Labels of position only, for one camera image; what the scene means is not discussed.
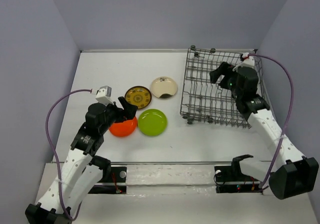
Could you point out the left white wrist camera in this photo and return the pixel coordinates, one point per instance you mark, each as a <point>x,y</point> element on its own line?
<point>103,95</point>

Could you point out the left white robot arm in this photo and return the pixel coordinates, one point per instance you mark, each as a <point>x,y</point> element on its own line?
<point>82,168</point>

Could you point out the orange plate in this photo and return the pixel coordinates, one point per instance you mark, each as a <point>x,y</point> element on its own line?
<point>124,129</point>

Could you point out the brown yellow patterned plate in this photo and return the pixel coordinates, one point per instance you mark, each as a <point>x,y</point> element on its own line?
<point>139,96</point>

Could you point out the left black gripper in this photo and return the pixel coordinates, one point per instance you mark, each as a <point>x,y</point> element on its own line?
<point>130,110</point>

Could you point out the white foam strip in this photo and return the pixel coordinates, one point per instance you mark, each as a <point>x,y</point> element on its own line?
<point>171,175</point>

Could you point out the cream plate with dark spot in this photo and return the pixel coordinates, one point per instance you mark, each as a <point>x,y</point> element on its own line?
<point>163,87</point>

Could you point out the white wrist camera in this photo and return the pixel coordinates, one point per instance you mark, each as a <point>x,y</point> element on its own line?
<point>245,61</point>
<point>103,95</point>

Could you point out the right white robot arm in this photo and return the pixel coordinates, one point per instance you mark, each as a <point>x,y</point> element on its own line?
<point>290,172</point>

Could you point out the green plate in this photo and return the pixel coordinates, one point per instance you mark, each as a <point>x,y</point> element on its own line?
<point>152,122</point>

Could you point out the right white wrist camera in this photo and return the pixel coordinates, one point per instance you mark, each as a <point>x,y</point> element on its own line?
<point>245,61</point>

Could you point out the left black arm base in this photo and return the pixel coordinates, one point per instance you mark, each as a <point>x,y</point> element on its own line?
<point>113,182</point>

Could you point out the grey wire dish rack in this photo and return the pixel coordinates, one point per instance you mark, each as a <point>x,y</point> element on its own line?
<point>203,101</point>

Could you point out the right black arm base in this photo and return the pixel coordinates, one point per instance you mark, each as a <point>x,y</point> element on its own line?
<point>230,179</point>

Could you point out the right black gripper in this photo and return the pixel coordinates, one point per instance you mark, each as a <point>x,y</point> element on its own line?
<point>224,68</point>

